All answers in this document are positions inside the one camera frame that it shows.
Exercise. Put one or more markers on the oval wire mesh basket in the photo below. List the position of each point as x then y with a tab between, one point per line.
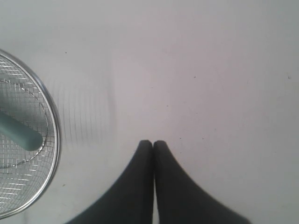
25	175

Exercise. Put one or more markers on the teal handled peeler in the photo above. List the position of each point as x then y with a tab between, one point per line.
19	133

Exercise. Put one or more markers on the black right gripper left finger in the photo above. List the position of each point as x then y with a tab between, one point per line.
130	199

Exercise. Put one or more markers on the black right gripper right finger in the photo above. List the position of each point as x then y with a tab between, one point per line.
180	200

